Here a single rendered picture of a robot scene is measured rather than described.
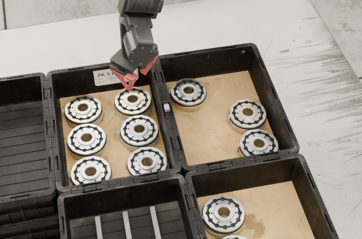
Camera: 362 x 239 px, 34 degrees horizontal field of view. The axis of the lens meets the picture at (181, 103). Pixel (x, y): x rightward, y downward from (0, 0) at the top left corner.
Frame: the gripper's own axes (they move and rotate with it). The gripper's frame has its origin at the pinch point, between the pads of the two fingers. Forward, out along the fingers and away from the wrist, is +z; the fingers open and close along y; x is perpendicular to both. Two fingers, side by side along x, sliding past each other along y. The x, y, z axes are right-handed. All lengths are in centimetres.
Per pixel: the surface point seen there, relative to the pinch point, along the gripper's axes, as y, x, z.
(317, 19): 87, -15, 36
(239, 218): -7.5, -35.5, 20.3
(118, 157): -8.3, 0.8, 23.4
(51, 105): -10.2, 20.5, 13.4
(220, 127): 15.6, -16.1, 23.3
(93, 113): -2.1, 14.0, 20.6
